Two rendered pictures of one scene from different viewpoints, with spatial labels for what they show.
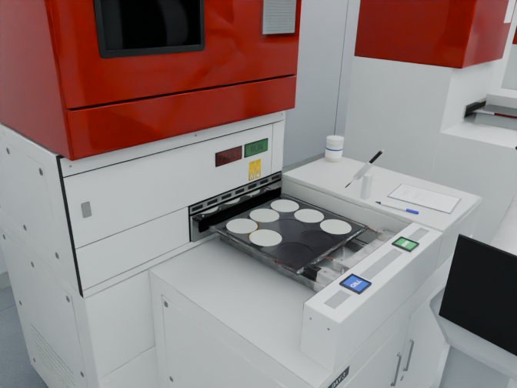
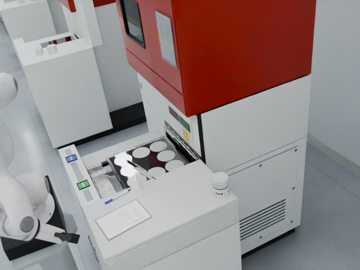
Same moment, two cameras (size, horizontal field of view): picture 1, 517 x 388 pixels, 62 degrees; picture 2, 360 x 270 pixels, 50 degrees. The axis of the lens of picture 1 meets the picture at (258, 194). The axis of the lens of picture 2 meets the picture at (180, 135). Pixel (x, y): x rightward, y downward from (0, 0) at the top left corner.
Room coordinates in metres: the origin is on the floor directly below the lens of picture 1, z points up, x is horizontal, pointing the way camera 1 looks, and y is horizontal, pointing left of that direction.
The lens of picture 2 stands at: (2.14, -1.54, 2.16)
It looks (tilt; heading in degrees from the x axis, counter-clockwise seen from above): 33 degrees down; 116
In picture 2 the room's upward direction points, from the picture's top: 8 degrees counter-clockwise
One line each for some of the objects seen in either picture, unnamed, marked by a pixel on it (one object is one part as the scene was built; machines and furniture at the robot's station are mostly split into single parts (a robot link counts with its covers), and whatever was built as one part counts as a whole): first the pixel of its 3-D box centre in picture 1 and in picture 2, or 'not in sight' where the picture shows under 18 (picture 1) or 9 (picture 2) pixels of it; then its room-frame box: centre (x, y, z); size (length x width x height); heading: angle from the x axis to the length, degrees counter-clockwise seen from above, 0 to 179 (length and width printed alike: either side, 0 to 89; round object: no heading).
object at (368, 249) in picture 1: (361, 265); (104, 187); (1.07, -0.31, 0.87); 0.36 x 0.08 x 0.03; 138
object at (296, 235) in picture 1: (288, 226); (148, 163); (1.24, -0.10, 0.90); 0.34 x 0.34 x 0.01; 48
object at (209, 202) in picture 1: (239, 191); (180, 139); (1.37, 0.07, 0.96); 0.44 x 0.01 x 0.02; 138
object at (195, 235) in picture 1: (240, 208); (181, 148); (1.37, 0.06, 0.89); 0.44 x 0.02 x 0.10; 138
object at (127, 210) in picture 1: (197, 188); (167, 115); (1.25, 0.19, 1.02); 0.82 x 0.03 x 0.40; 138
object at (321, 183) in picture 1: (375, 202); (160, 214); (1.46, -0.43, 0.89); 0.62 x 0.35 x 0.14; 48
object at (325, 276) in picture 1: (332, 279); (94, 167); (0.96, -0.20, 0.89); 0.08 x 0.03 x 0.03; 48
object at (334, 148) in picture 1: (334, 148); (220, 185); (1.71, -0.31, 1.01); 0.07 x 0.07 x 0.10
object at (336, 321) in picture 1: (379, 285); (80, 182); (0.94, -0.33, 0.89); 0.55 x 0.09 x 0.14; 138
